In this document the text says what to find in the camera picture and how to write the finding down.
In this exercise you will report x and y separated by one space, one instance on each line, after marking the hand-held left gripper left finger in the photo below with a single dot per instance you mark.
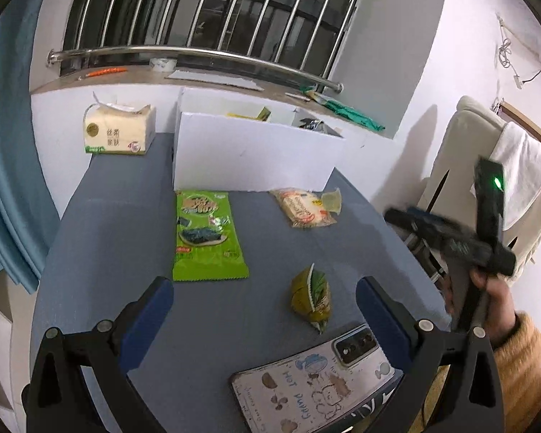
151 320

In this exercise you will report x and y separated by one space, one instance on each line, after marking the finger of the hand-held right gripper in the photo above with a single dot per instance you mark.
426 215
401 221

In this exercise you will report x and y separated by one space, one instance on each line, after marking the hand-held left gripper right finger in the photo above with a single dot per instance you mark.
378 320

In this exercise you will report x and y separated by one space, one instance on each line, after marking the small jelly cup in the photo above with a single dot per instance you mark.
331 200

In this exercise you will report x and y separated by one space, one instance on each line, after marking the small olive snack packet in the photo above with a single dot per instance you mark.
309 297

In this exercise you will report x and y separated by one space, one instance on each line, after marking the green seaweed packet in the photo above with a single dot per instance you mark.
203 243

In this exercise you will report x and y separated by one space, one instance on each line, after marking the clear cracker packet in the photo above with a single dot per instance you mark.
302 207

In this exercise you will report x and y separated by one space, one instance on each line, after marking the black and white snack packet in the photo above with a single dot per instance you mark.
313 125

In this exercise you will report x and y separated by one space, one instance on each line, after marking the white box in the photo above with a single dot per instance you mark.
252 158

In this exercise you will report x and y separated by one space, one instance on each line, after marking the yellow snack packet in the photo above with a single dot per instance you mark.
261 115

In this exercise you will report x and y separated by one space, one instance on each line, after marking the person's right forearm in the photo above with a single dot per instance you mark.
527 379

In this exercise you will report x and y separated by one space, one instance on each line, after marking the person's right hand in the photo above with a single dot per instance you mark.
496 302

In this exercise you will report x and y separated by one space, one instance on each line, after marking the white towel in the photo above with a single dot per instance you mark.
523 167

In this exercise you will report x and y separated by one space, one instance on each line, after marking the white chair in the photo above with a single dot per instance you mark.
469 135

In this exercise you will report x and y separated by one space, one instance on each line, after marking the phone with cartoon case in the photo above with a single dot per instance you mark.
297 388

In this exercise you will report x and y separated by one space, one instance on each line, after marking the green and white bag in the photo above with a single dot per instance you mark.
351 112

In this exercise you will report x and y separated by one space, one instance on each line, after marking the white shelf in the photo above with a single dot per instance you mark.
0 347

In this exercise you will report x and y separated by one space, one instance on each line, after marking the small pale stick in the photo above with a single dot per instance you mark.
296 96

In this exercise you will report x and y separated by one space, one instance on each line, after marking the tissue pack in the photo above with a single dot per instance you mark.
117 133

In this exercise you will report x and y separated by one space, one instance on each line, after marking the blue curtain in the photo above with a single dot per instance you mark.
9 144

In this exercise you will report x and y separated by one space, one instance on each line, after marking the orange pen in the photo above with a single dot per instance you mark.
108 71

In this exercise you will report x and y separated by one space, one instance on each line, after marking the stone windowsill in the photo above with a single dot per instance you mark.
58 83

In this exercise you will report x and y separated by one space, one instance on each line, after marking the steel window grille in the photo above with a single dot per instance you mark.
162 52

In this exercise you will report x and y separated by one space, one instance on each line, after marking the dark window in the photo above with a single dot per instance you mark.
185 22

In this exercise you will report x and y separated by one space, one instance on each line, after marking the wooden frame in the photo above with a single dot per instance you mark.
532 121

